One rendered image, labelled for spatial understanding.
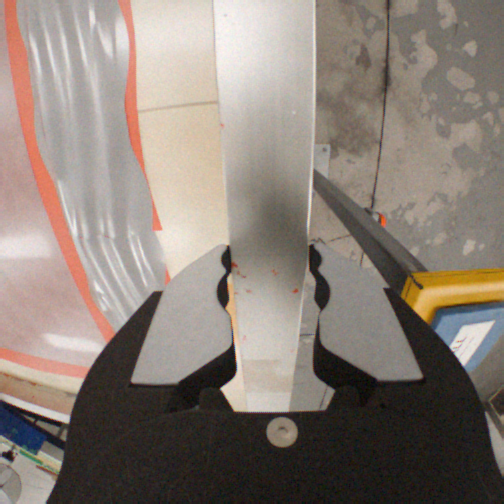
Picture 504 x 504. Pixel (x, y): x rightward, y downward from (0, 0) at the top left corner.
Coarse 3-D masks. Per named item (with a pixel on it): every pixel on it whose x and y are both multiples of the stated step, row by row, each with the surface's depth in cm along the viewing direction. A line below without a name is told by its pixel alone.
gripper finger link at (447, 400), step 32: (384, 288) 8; (416, 320) 7; (416, 352) 6; (448, 352) 5; (384, 384) 5; (416, 384) 5; (448, 384) 5; (416, 416) 4; (448, 416) 4; (480, 416) 4; (480, 448) 3
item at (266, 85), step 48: (240, 0) 6; (288, 0) 6; (240, 48) 7; (288, 48) 7; (240, 96) 8; (288, 96) 8; (240, 144) 9; (288, 144) 9; (240, 192) 10; (288, 192) 10; (240, 240) 11; (288, 240) 11; (240, 288) 12; (288, 288) 12; (240, 336) 14; (288, 336) 14; (0, 384) 27; (288, 384) 17
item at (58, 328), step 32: (0, 256) 16; (32, 256) 16; (64, 256) 16; (0, 288) 18; (32, 288) 18; (64, 288) 18; (0, 320) 21; (32, 320) 20; (64, 320) 20; (96, 320) 19; (0, 352) 25; (32, 352) 24; (64, 352) 22; (96, 352) 22
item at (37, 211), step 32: (0, 0) 7; (128, 0) 8; (0, 32) 8; (128, 32) 9; (0, 64) 9; (0, 96) 10; (32, 96) 10; (128, 96) 11; (0, 128) 11; (32, 128) 11; (128, 128) 12; (0, 160) 12; (32, 160) 12; (0, 192) 13; (32, 192) 14; (0, 224) 15; (32, 224) 15; (64, 224) 15; (160, 224) 15
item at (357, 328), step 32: (320, 256) 10; (320, 288) 9; (352, 288) 8; (320, 320) 7; (352, 320) 7; (384, 320) 7; (320, 352) 6; (352, 352) 6; (384, 352) 6; (352, 384) 6
